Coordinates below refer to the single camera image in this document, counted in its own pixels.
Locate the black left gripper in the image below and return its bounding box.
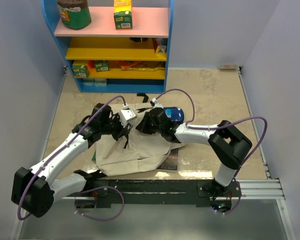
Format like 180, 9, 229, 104
100, 112, 130, 142

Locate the blue dinosaur pencil case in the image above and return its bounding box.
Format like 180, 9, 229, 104
163, 107, 185, 122

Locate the cream canvas backpack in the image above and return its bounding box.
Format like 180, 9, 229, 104
95, 102, 184, 177

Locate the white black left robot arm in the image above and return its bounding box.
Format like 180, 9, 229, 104
11, 103, 136, 220

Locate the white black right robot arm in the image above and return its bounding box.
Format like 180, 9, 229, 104
136, 107, 252, 197

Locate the light blue tissue pack right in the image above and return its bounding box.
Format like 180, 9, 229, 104
94, 78, 107, 88

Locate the orange snack bag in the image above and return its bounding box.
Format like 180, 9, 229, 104
117, 60, 166, 72

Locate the green colourful book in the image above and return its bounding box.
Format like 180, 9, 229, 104
91, 152, 96, 163

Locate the dark tale of two cities book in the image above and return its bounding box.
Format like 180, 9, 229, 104
157, 148, 179, 172

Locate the green orange box right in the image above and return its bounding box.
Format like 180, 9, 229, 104
94, 60, 110, 72

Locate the green orange box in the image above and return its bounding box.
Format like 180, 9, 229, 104
94, 60, 110, 72
71, 64, 90, 78

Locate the green orange box left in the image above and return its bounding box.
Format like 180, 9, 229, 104
71, 64, 90, 78

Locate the blue yellow pink shelf unit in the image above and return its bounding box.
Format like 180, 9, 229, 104
40, 0, 174, 94

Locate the small carton on shelf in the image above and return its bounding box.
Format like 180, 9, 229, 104
152, 38, 167, 54

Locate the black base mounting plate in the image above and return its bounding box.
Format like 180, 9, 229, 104
70, 179, 242, 210

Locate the yellow green sponge box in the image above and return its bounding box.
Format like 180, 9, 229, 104
113, 0, 133, 30

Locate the brown green canister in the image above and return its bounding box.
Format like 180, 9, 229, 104
56, 0, 92, 30

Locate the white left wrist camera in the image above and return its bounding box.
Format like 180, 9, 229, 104
118, 109, 137, 126

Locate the white label on wall base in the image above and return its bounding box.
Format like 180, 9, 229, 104
218, 63, 240, 71

